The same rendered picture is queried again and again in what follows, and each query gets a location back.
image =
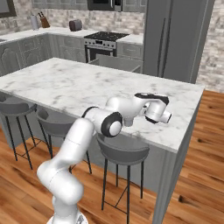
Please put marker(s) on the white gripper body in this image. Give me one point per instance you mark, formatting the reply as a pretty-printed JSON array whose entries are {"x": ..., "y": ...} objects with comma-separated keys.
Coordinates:
[{"x": 167, "y": 117}]

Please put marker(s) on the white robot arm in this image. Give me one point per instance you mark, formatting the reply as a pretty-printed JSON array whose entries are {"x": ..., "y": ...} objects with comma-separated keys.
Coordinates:
[{"x": 73, "y": 151}]

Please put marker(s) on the open grey drawer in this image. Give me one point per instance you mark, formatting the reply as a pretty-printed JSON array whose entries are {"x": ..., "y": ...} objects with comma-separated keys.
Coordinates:
[{"x": 116, "y": 62}]

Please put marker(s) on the grey bar stool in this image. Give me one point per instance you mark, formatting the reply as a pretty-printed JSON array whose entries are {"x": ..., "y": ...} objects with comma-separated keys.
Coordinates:
[
  {"x": 122, "y": 153},
  {"x": 55, "y": 124},
  {"x": 14, "y": 108}
]

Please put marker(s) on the grey narrow base cupboard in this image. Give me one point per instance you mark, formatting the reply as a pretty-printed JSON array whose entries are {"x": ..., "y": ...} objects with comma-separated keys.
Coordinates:
[{"x": 129, "y": 50}]

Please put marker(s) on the grey fridge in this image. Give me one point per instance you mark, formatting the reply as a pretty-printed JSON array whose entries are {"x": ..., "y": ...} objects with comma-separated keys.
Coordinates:
[{"x": 175, "y": 38}]

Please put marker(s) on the steel oven with black hob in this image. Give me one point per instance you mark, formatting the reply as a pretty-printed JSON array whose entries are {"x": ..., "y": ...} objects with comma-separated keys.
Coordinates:
[{"x": 102, "y": 43}]

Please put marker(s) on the grey marble-top kitchen island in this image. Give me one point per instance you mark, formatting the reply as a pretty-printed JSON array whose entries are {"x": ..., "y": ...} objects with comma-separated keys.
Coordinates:
[{"x": 73, "y": 81}]

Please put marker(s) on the dark microwave oven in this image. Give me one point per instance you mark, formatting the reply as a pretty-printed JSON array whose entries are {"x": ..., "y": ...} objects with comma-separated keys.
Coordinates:
[{"x": 105, "y": 4}]

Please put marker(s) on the dark red toaster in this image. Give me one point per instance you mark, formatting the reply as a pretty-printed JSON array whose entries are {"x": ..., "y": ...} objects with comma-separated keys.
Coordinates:
[{"x": 75, "y": 25}]

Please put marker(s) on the grey base cupboard run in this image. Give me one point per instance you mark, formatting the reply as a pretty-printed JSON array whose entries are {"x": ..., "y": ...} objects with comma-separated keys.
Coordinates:
[{"x": 35, "y": 52}]

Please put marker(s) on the brown knife block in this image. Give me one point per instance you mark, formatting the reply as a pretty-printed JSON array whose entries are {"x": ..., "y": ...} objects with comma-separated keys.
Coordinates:
[{"x": 44, "y": 21}]

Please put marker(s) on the white paper towel roll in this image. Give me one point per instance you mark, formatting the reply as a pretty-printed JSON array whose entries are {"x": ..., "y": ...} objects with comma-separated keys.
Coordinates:
[{"x": 34, "y": 22}]

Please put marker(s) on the dark framed window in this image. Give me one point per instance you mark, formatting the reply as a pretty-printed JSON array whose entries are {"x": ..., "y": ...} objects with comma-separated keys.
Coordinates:
[{"x": 6, "y": 7}]

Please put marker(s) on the grey small wall cupboard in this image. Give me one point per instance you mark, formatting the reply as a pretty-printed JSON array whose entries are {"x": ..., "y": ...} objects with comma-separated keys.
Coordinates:
[{"x": 134, "y": 5}]

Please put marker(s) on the grey wall cupboard run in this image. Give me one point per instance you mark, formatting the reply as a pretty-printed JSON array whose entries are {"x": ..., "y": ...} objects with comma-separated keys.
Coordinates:
[{"x": 58, "y": 3}]

